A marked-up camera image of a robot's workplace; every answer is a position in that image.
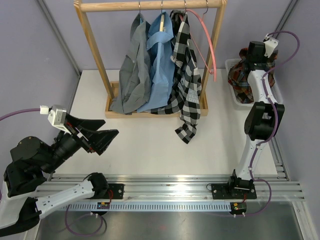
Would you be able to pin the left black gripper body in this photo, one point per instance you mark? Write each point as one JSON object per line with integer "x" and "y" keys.
{"x": 81, "y": 140}

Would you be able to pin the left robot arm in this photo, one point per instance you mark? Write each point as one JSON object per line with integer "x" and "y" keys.
{"x": 20, "y": 210}

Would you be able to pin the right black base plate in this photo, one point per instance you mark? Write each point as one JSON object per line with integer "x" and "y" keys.
{"x": 224, "y": 192}

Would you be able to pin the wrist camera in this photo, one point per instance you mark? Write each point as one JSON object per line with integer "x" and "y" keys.
{"x": 58, "y": 116}
{"x": 270, "y": 44}

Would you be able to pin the red plaid shirt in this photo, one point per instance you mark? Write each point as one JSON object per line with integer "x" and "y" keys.
{"x": 237, "y": 78}

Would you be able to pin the grey shirt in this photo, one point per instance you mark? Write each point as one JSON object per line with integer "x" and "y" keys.
{"x": 134, "y": 76}

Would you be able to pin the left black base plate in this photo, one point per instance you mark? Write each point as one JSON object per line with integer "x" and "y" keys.
{"x": 116, "y": 190}

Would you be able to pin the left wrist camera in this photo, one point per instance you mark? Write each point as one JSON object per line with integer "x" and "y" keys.
{"x": 58, "y": 116}

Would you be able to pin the pink hanger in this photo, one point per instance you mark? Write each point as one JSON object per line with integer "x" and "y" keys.
{"x": 211, "y": 67}

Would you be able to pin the aluminium rail frame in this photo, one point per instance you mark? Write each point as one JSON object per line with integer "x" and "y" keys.
{"x": 166, "y": 177}

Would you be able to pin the black white checked shirt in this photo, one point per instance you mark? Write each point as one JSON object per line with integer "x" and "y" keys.
{"x": 187, "y": 82}

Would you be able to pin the light blue shirt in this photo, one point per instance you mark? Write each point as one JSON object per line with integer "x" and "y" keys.
{"x": 162, "y": 67}

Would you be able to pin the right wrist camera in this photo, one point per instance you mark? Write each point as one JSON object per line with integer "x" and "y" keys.
{"x": 270, "y": 44}

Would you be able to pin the wooden hanger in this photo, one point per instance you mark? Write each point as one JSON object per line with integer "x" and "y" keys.
{"x": 162, "y": 18}

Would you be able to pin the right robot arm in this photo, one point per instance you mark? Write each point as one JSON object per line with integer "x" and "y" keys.
{"x": 252, "y": 79}

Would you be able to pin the wooden clothes rack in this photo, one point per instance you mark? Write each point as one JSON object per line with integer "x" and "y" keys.
{"x": 112, "y": 86}

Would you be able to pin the white slotted cable duct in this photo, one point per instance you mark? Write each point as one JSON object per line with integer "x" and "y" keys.
{"x": 144, "y": 206}

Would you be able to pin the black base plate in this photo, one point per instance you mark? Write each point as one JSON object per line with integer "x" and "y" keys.
{"x": 116, "y": 190}
{"x": 224, "y": 192}

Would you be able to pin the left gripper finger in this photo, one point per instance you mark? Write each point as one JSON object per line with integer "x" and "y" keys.
{"x": 75, "y": 125}
{"x": 98, "y": 141}

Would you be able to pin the white plastic basket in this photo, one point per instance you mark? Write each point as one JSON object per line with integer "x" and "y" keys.
{"x": 229, "y": 63}

